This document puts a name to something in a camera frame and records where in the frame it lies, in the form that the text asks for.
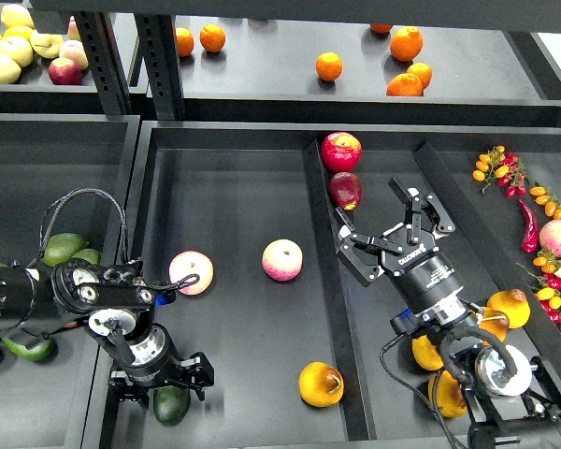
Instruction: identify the orange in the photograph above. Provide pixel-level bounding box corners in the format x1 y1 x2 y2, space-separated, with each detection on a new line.
390 26 424 62
407 62 433 90
315 52 343 82
175 27 194 58
386 73 424 96
369 23 393 35
199 24 226 53

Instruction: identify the orange cherry tomato bunch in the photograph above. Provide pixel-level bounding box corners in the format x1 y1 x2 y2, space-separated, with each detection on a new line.
529 182 561 220

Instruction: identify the dark green avocado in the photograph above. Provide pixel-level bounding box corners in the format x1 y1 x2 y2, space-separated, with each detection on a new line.
153 385 191 426

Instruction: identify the black left tray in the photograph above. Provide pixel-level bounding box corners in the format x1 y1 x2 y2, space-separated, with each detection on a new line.
0 114 139 448

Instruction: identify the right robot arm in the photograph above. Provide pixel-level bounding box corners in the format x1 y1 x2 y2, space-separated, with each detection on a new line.
334 178 561 448

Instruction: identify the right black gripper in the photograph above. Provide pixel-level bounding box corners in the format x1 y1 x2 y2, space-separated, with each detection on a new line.
334 177 466 323

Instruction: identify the pink apple left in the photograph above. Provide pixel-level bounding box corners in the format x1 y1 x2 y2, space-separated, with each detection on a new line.
168 251 214 296

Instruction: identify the black tray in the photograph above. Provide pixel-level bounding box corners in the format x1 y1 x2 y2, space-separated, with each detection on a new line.
0 114 139 448
98 122 561 448

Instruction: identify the black shelf post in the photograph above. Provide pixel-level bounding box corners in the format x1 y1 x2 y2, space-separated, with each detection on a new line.
73 11 132 116
134 13 185 121

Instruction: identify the dark red apple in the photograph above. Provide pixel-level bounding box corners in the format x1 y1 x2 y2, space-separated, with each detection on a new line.
328 172 363 211

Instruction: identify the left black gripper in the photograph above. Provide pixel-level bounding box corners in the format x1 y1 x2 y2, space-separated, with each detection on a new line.
108 325 214 408

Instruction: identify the mixed cherry tomato bunch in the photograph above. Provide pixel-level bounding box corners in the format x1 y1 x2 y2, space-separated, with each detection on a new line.
516 250 561 333

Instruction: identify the pink apple centre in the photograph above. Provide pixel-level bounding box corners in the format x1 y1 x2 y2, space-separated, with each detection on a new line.
262 239 303 282

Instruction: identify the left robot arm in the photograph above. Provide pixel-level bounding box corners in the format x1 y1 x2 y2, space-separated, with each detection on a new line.
0 188 214 401

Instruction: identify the black tray divider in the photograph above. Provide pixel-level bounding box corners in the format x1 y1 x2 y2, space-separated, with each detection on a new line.
302 140 375 442
414 142 561 376

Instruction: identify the black centre tray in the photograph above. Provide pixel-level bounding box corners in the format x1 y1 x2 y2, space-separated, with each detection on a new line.
98 122 561 448

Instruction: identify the bright red apple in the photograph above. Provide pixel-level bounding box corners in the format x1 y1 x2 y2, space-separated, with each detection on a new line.
321 132 363 172

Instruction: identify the red chili pepper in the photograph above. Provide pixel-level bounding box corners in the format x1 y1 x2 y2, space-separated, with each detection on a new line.
518 199 539 253

